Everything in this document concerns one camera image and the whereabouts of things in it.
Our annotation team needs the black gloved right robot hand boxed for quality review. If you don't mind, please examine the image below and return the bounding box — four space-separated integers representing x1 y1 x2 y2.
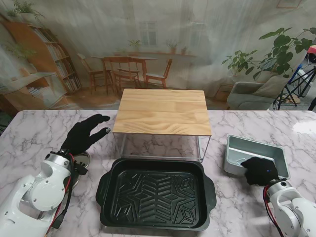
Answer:
240 156 281 187

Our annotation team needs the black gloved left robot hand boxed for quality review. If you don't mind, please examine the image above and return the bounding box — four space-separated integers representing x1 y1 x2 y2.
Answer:
60 114 111 156

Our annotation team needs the oval stainless steel plate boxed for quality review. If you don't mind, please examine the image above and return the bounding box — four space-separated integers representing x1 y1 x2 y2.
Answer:
66 151 91 186

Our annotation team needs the silver rectangular baking tin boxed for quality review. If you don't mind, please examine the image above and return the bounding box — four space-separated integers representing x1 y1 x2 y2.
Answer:
224 134 289 180

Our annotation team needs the black patterned baking tray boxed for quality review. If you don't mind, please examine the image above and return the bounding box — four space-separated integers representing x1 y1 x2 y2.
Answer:
95 158 217 232

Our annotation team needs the black tripod stand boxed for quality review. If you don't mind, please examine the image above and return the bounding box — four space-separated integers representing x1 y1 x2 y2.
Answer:
273 65 316 111

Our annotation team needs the printed room scene backdrop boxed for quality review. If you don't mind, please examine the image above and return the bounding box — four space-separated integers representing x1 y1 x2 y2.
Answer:
0 0 316 111

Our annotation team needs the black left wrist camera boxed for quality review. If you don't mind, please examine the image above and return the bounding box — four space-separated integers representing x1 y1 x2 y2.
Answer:
73 161 89 176

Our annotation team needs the red black cable bundle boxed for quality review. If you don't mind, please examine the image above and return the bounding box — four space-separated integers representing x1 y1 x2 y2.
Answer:
50 153 76 230
262 184 284 237

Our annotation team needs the wooden top metal frame shelf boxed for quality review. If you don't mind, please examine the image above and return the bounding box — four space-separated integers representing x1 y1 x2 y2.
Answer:
112 88 213 164

